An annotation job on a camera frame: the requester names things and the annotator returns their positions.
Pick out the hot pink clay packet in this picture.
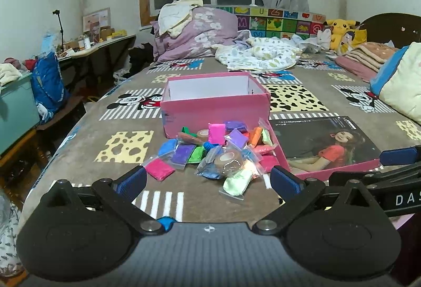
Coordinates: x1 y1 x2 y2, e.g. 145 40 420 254
144 157 176 182

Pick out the cream yellow pillow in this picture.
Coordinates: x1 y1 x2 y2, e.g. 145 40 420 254
370 42 421 125

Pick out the pink cardboard box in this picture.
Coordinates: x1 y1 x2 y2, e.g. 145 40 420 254
160 73 271 139

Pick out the white plush rabbit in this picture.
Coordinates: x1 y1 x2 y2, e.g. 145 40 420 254
316 28 332 51

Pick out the peach dotted folded blanket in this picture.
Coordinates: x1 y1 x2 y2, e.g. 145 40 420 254
345 42 400 72

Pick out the dark wooden bench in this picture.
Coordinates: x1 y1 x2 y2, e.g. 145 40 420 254
0 96 87 176

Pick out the purple floral quilt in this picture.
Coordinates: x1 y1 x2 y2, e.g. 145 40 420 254
153 7 242 62

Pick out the yellow plush toy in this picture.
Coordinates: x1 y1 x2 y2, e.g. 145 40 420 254
324 18 360 51

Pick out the white top desk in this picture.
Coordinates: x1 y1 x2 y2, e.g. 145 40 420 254
56 33 137 84

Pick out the cartoon printed blanket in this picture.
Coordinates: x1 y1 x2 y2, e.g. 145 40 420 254
18 55 421 231

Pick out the black stand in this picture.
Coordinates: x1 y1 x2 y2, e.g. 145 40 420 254
52 10 66 47

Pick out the white plastic bag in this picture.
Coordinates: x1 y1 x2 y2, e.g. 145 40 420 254
113 68 133 84

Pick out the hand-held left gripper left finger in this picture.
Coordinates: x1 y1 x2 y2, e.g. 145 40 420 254
39 165 167 236

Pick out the pale lilac cloth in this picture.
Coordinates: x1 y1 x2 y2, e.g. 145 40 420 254
232 29 255 44

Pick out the pink photo printed box lid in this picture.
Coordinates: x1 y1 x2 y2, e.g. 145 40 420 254
259 115 383 176

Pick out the dark wooden headboard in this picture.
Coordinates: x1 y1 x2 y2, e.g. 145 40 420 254
357 13 421 49

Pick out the pale blue plastic bag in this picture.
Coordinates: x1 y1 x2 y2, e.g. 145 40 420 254
41 33 58 54

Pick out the colourful alphabet headboard mat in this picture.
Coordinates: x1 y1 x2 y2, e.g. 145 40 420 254
210 5 326 41

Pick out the cream clothes heap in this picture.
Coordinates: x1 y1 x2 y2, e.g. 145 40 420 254
158 0 204 38

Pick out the yellow cartoon cushion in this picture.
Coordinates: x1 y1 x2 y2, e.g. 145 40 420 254
337 29 368 56

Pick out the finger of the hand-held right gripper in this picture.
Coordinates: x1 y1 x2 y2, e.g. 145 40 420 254
329 165 421 191
379 148 421 167

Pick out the framed picture board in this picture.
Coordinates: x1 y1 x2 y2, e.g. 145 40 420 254
82 7 111 35

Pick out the white leaf print quilt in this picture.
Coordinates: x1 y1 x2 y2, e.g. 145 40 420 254
212 35 301 71

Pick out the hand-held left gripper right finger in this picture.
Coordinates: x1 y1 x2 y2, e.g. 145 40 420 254
252 165 385 235

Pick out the pile of coloured clay bags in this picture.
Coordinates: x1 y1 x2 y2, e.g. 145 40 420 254
158 121 280 180

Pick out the white leaf print cloth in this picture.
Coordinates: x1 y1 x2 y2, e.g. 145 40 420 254
0 192 26 278

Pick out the light green clay packet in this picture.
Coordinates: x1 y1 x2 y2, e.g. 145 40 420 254
222 169 254 202

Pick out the cream towel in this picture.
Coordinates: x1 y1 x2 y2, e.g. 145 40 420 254
0 63 23 87

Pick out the black clothes pile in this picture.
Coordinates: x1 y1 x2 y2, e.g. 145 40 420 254
128 43 155 74

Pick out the teal storage box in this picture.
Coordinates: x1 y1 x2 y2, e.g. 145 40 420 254
0 72 42 156

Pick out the orange clay packet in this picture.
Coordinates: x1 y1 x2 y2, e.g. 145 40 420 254
248 127 264 147

